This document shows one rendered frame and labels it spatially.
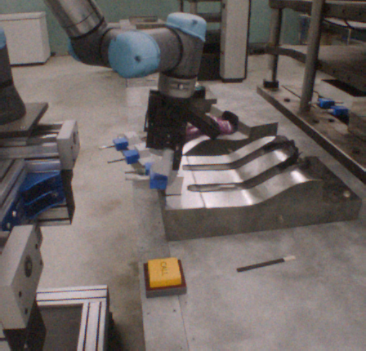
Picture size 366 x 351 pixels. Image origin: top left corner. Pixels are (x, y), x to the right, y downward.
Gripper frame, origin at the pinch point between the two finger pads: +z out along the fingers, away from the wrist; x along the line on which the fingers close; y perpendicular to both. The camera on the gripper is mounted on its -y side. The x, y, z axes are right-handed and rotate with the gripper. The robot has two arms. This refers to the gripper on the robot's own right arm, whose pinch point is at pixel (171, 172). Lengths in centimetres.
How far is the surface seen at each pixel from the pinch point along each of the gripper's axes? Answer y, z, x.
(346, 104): -78, -2, -50
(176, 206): -0.9, 3.9, 7.1
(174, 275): 1.3, 7.3, 23.7
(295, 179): -28.2, -3.9, 5.8
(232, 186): -16.2, 4.0, -0.8
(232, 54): -149, 86, -408
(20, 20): 186, 123, -619
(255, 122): -33.7, 3.1, -35.5
